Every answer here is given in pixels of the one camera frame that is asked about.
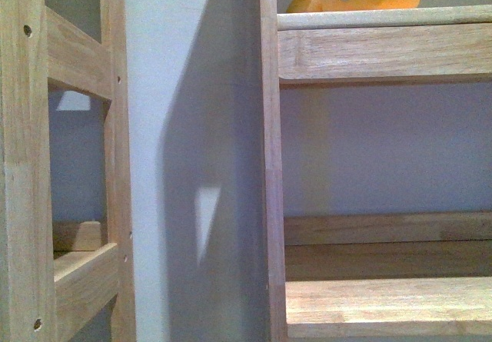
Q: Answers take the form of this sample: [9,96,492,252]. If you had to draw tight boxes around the wooden shelf unit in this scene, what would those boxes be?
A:
[260,0,491,341]
[1,0,136,341]

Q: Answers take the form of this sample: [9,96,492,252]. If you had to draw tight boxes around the left wooden shelf unit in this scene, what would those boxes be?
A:
[1,0,136,341]

